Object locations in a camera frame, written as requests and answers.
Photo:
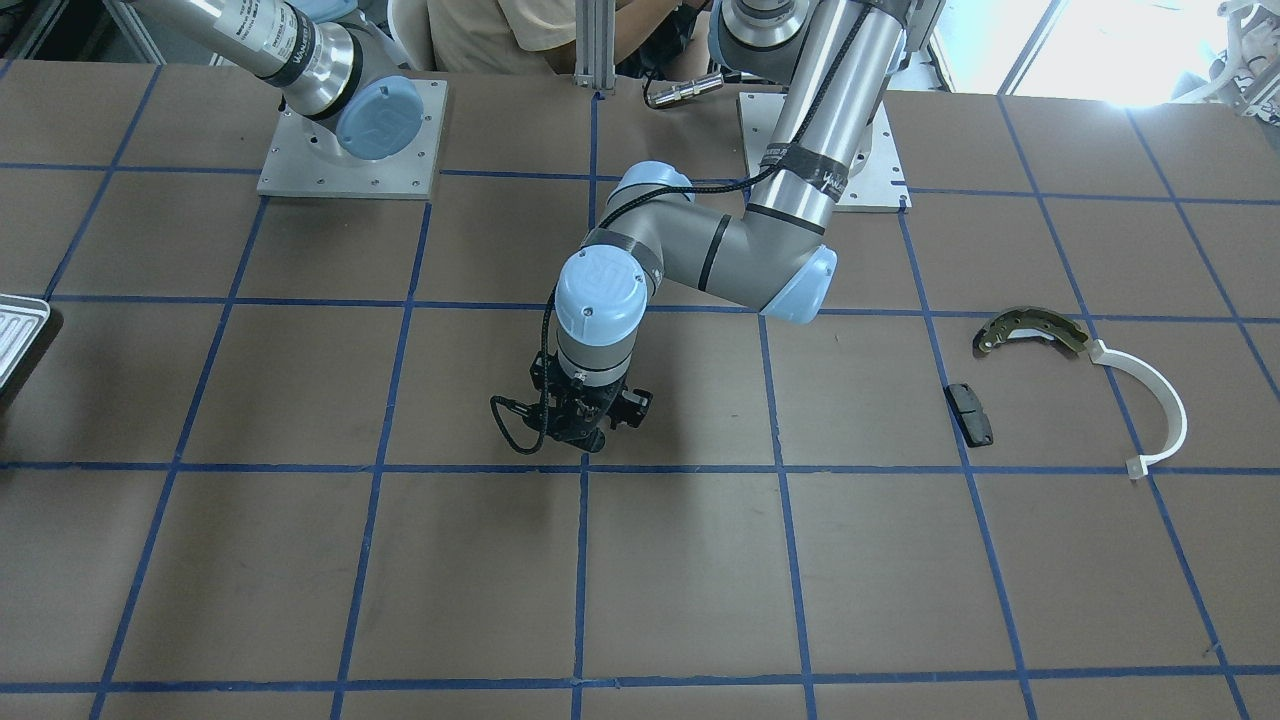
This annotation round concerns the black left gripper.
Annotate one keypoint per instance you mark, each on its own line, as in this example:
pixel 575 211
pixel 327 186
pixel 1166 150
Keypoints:
pixel 634 408

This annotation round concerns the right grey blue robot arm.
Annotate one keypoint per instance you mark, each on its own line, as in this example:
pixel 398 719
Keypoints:
pixel 332 64

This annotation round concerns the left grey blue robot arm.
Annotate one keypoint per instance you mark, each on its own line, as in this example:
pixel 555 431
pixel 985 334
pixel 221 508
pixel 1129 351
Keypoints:
pixel 835 59

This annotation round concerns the silver ribbed metal tray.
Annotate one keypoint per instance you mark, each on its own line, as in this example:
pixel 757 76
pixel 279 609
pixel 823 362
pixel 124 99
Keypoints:
pixel 23 319

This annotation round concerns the person in beige shirt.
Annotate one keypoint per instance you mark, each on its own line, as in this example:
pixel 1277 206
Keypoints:
pixel 536 38

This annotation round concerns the grey brake pad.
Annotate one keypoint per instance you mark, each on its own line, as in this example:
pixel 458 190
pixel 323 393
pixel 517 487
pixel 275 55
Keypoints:
pixel 970 416

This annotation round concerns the curved metal brake shoe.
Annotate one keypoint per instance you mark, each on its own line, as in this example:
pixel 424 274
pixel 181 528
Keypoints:
pixel 1030 323

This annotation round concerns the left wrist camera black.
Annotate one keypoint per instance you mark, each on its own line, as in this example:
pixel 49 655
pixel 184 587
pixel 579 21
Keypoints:
pixel 629 407

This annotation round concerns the silver cable connector plug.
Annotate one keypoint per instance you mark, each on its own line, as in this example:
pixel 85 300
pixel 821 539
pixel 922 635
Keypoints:
pixel 681 92

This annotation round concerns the aluminium frame post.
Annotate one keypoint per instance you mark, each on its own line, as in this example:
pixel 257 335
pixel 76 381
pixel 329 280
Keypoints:
pixel 595 29

